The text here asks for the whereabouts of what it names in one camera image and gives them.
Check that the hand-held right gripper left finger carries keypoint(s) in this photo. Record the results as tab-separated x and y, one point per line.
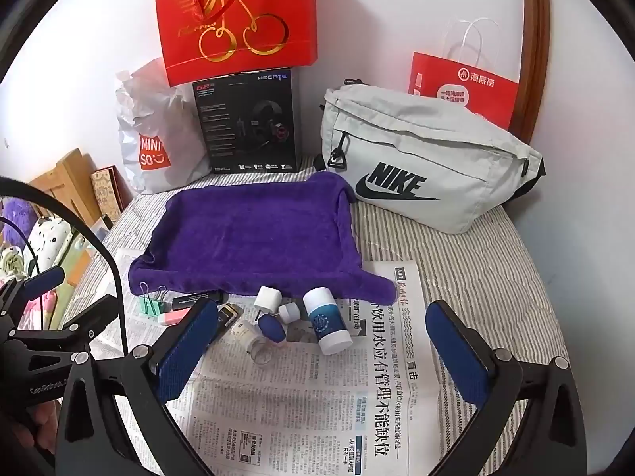
186	349

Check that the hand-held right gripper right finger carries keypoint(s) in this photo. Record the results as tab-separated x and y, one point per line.
456	352

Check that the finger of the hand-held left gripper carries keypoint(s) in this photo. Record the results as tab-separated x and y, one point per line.
44	280
74	332

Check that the pink and white pen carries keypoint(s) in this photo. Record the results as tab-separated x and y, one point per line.
173	316

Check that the black rectangular device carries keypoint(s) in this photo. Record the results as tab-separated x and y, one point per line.
191	301

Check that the green binder clip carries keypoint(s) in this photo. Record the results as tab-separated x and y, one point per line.
149	306

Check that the blue and pink small case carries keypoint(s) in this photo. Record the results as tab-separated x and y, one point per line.
270	329

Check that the white charger plug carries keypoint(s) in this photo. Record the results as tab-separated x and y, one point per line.
268	299

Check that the small white usb adapter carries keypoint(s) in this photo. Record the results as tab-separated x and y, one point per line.
288	312

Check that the white and blue bottle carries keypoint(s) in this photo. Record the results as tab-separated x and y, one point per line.
325	322

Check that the person's left hand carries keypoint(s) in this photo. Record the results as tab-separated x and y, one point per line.
42	421

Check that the white spotted cloth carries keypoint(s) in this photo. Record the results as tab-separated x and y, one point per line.
47	238

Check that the black and gold box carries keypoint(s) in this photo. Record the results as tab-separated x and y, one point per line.
228	315

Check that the white tape roll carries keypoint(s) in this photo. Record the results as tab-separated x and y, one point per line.
243	332

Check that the purple fluffy toy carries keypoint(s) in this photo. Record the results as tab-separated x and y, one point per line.
17	213

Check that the wooden stand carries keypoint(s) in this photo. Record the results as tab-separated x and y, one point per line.
64	178

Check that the patterned book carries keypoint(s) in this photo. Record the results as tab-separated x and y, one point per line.
106	193

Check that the newspaper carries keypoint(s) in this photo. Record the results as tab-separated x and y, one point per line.
347	406

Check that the purple towel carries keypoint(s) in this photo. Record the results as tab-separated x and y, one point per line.
248	228

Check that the white plastic shopping bag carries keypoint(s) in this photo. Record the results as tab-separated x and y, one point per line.
149	109

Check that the grey waist bag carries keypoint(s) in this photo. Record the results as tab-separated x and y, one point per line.
446	148

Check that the black headphone box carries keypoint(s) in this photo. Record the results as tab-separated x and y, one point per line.
223	124

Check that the red gift bag gold print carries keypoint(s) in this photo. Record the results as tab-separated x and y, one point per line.
173	49

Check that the brown wooden headboard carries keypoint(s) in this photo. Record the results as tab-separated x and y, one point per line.
535	34

